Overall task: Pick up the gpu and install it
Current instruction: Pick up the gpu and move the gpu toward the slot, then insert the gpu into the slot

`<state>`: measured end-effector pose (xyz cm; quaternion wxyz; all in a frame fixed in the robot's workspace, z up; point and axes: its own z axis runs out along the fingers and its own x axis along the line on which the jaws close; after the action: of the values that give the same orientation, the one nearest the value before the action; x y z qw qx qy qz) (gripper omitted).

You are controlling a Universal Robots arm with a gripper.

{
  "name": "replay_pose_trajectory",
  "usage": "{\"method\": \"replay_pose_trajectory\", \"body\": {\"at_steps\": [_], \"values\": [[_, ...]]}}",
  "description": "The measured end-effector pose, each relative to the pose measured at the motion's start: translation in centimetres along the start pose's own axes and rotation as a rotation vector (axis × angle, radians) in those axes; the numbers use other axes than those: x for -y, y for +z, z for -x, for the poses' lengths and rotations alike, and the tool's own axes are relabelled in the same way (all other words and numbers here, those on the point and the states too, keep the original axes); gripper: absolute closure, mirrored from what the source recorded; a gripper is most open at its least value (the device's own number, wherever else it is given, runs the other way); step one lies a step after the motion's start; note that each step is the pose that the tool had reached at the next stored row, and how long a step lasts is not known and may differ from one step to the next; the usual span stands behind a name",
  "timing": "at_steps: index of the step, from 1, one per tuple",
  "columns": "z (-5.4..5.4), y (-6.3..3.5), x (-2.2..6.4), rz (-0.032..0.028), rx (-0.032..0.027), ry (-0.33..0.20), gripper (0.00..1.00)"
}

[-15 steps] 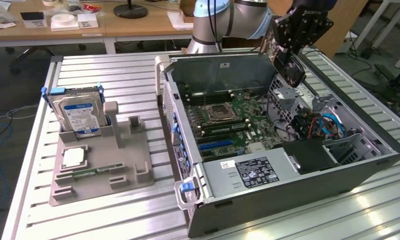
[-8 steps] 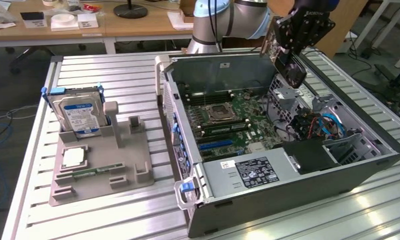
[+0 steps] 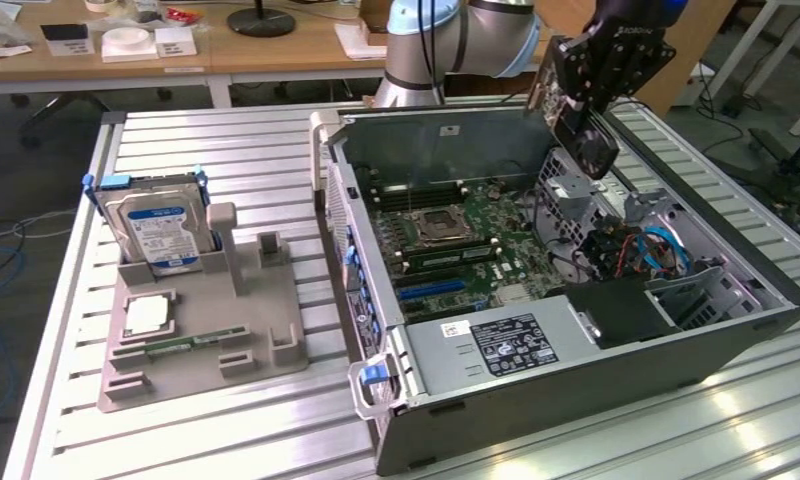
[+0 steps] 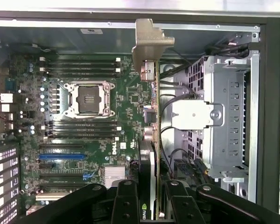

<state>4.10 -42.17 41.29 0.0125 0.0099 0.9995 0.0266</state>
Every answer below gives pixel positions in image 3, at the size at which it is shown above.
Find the grey power supply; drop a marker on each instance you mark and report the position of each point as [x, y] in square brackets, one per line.
[507, 345]

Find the black floor stand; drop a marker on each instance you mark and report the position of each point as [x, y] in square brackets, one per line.
[767, 142]

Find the small beige tape roll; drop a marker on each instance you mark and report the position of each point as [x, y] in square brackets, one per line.
[99, 5]

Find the light wooden desk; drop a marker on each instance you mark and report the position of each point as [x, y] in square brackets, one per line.
[14, 70]
[294, 55]

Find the green GPU with black fan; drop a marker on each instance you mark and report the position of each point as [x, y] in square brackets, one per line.
[590, 150]

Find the wooden cabinet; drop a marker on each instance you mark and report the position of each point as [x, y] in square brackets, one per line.
[707, 50]

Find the green RAM stick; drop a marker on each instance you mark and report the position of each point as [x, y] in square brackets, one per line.
[187, 342]
[450, 256]

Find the black expansion slot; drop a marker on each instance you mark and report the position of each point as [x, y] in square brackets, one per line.
[441, 276]

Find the silver drive bracket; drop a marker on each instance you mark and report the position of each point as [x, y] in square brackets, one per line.
[701, 300]

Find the silver CPU socket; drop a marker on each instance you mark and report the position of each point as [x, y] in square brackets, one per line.
[441, 225]

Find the silver CPU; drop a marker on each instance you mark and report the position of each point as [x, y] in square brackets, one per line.
[148, 316]

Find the white paper card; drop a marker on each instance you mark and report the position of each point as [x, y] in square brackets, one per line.
[7, 51]

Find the green motherboard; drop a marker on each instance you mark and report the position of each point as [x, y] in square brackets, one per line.
[507, 240]

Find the white paper stack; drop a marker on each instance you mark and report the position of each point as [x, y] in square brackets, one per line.
[361, 42]

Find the white labelled box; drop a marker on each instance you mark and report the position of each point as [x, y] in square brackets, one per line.
[175, 42]

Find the black and white box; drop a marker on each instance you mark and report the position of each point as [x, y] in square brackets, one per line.
[67, 40]

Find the grey parts rack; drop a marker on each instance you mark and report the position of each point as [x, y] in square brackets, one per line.
[194, 370]

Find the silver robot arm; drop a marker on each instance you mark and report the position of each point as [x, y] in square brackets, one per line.
[454, 40]

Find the silver chipset heat sink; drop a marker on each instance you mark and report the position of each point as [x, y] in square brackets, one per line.
[515, 295]

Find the hard disk with blue carrier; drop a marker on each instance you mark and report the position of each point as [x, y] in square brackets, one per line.
[154, 230]

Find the grey open PC case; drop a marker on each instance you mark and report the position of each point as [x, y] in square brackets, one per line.
[574, 400]

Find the flat white box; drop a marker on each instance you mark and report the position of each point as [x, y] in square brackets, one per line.
[130, 54]

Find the red packet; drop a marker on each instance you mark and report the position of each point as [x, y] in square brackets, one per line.
[180, 15]

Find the black chair base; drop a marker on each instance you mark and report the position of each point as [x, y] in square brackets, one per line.
[47, 110]

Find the black round lamp base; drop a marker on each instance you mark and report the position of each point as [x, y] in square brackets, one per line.
[262, 22]

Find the black RAM slot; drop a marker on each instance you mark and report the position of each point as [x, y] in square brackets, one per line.
[434, 191]
[434, 197]
[434, 202]
[434, 186]

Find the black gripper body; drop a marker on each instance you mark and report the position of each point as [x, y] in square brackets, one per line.
[641, 17]

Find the silver metal disk bay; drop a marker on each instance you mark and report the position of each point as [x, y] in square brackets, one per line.
[574, 187]

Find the white desk frame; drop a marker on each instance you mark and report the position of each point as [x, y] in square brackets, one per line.
[771, 50]

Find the clear plastic bag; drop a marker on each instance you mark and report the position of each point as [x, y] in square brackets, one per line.
[0, 25]

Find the black plastic shroud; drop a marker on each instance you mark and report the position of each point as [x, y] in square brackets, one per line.
[621, 315]

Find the blue case latch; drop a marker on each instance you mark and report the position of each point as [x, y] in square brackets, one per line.
[373, 376]

